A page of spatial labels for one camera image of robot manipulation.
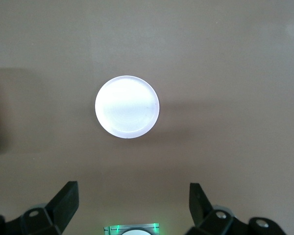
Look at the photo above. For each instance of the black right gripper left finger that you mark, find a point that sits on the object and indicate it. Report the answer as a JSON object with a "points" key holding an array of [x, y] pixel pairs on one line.
{"points": [[61, 208]]}

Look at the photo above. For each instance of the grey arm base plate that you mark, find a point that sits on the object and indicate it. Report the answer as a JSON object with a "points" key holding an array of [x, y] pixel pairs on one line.
{"points": [[110, 228]]}

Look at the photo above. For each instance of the round pink plate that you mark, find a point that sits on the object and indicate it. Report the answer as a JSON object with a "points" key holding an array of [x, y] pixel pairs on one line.
{"points": [[127, 107]]}

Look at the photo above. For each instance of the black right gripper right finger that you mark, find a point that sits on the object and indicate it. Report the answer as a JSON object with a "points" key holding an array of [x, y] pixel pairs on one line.
{"points": [[201, 210]]}

